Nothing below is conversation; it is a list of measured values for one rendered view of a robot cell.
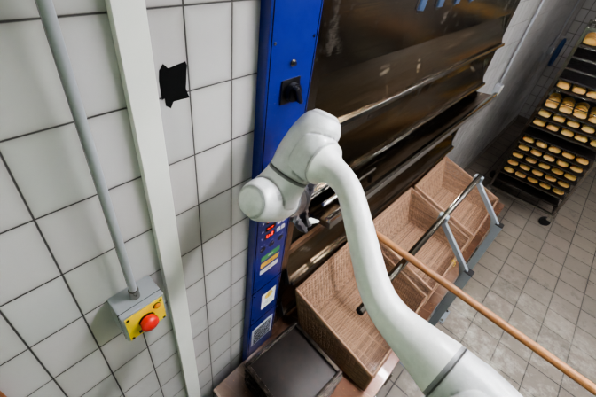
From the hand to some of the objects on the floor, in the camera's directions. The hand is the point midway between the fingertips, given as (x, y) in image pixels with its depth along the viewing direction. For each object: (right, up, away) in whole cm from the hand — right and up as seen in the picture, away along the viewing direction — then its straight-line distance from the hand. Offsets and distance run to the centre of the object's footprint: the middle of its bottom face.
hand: (319, 199), depth 110 cm
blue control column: (-102, -71, +136) cm, 184 cm away
